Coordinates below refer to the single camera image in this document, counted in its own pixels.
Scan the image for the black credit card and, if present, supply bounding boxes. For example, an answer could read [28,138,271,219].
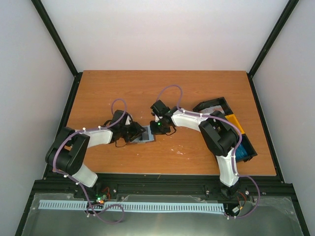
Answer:
[142,132,150,141]

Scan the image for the brown leather card holder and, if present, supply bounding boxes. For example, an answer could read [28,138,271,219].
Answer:
[131,125,155,144]

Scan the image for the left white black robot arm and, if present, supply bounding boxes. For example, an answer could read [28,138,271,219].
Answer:
[45,110,146,198]

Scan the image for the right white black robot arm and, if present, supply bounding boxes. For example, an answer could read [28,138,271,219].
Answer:
[150,100,242,199]

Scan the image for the red white credit card stack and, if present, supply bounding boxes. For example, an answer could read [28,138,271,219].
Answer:
[200,105,225,114]

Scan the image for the black yellow card tray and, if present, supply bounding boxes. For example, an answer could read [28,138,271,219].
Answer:
[192,97,257,162]

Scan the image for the left controller board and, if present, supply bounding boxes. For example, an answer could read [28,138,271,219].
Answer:
[96,187,111,204]

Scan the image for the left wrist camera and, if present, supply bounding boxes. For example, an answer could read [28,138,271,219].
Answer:
[125,114,133,125]

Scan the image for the light blue cable duct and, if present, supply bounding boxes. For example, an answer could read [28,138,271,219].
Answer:
[38,200,224,214]

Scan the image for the right connector wires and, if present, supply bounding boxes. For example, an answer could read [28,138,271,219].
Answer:
[231,191,249,214]

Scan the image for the black aluminium frame rail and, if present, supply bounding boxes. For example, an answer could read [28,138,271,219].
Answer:
[31,173,295,201]

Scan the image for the metal base plate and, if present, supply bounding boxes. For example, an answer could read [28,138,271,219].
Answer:
[19,194,307,236]

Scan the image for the left black frame post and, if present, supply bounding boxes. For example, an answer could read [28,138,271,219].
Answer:
[31,0,83,78]

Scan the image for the black frame post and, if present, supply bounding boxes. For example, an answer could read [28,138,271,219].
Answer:
[248,0,300,77]
[31,0,83,78]

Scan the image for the right black frame post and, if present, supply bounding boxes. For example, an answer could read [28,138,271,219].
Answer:
[248,0,300,77]

